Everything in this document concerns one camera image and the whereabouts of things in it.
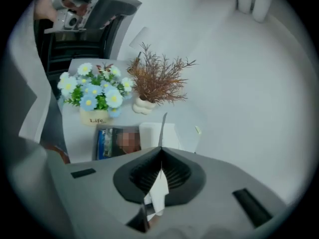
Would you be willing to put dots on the small white packet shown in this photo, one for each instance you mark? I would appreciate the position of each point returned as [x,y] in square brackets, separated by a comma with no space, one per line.
[159,195]

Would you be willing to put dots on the dark cover magazine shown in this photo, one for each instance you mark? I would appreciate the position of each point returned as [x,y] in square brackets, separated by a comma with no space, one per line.
[112,141]

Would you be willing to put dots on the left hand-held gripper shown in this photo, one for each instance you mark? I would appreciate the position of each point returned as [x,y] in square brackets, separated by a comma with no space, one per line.
[69,21]

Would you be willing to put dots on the black chair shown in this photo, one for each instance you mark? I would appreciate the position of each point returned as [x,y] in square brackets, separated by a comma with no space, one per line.
[74,48]

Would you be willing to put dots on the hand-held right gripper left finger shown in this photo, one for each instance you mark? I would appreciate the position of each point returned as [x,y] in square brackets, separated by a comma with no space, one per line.
[134,178]

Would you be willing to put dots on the person's left forearm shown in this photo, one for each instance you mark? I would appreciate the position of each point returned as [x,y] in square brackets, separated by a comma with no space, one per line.
[43,9]

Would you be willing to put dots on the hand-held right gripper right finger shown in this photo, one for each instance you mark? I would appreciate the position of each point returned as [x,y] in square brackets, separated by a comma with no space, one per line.
[184,180]

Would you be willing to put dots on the blue white flowers in pot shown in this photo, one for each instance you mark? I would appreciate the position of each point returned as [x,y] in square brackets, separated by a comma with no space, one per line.
[96,93]

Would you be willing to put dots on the small pale yellow packet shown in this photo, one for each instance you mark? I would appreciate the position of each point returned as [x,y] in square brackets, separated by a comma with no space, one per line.
[198,130]

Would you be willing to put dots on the brown plant in white vase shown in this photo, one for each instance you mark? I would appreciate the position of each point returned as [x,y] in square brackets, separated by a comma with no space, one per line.
[157,81]

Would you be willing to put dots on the white cylindrical legs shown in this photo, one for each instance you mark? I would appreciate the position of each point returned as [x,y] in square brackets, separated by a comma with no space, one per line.
[254,1]

